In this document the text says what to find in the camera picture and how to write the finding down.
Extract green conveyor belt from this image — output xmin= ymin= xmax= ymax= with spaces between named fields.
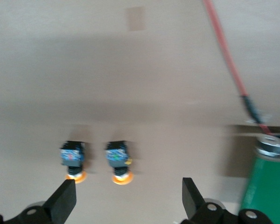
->
xmin=239 ymin=134 xmax=280 ymax=224

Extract beige tape patch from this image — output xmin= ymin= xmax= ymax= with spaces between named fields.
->
xmin=125 ymin=7 xmax=147 ymax=32

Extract red and black wire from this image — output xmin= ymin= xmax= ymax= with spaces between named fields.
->
xmin=202 ymin=0 xmax=275 ymax=136

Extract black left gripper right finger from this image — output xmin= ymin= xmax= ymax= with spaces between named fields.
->
xmin=177 ymin=177 xmax=274 ymax=224

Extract yellow push button switch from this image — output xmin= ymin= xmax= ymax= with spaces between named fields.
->
xmin=105 ymin=140 xmax=134 ymax=185
xmin=60 ymin=140 xmax=87 ymax=184

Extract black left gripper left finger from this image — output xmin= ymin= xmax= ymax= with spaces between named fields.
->
xmin=0 ymin=179 xmax=77 ymax=224

